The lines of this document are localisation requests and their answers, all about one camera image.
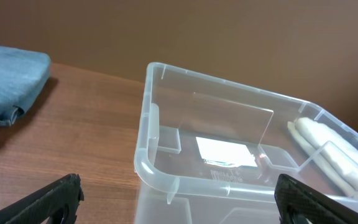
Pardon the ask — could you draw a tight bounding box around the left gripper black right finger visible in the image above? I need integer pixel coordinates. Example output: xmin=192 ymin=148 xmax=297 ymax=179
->
xmin=274 ymin=174 xmax=358 ymax=224

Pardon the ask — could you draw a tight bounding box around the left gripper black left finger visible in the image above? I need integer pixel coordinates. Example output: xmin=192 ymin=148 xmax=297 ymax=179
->
xmin=0 ymin=174 xmax=84 ymax=224

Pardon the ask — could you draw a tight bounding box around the cream cloth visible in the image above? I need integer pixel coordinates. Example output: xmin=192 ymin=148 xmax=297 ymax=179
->
xmin=287 ymin=116 xmax=358 ymax=199

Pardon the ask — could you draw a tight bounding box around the clear plastic storage bin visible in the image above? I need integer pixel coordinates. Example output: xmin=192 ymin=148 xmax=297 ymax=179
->
xmin=134 ymin=62 xmax=358 ymax=223

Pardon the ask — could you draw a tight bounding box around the folded blue cloth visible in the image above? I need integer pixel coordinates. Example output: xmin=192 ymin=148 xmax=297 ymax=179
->
xmin=0 ymin=46 xmax=51 ymax=126

